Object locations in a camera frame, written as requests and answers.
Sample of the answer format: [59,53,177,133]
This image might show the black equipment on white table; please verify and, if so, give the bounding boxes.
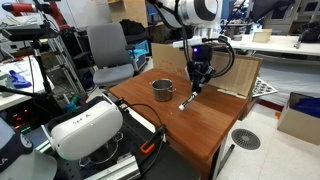
[294,21,320,44]

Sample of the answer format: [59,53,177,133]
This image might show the black camera tripod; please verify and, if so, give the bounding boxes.
[0,39,58,101]

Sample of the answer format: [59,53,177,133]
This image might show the white side table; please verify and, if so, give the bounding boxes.
[0,56,54,111]

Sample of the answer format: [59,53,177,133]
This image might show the cardboard box with blue bag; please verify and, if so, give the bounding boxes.
[277,92,320,146]

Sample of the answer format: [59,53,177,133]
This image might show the perforated metal tray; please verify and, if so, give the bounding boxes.
[251,76,279,98]

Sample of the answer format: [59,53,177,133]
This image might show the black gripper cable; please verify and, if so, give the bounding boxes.
[203,35,236,79]

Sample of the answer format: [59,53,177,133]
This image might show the brown cardboard board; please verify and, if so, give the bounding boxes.
[150,42,264,99]

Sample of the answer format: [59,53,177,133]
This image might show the steel pot with loop handles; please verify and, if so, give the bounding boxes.
[78,131,124,166]

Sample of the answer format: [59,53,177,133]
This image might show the black stereo camera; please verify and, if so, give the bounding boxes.
[1,25,59,42]

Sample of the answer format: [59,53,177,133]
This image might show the grey office chair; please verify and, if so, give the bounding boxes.
[73,22,136,98]

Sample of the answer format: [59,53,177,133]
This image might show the black marker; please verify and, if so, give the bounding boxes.
[178,92,199,112]

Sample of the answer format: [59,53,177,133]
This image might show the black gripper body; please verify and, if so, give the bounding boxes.
[186,44,217,84]

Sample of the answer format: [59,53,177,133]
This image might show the round floor drain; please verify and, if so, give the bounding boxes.
[231,128,262,151]

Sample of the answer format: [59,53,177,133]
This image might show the grey table leg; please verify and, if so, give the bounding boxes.
[208,143,236,180]

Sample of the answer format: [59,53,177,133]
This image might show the white work table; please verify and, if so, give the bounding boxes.
[229,33,320,57]

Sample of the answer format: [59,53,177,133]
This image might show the small wooden box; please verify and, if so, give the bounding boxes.
[252,28,273,44]

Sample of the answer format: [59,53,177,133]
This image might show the aluminium rail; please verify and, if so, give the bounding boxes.
[83,154,141,180]

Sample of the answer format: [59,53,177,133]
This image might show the white VR headset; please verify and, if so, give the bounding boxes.
[41,99,124,162]

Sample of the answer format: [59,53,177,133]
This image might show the blue glove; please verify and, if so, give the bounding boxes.
[8,69,33,89]

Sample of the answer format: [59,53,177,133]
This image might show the silver pot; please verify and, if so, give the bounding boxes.
[149,78,177,103]

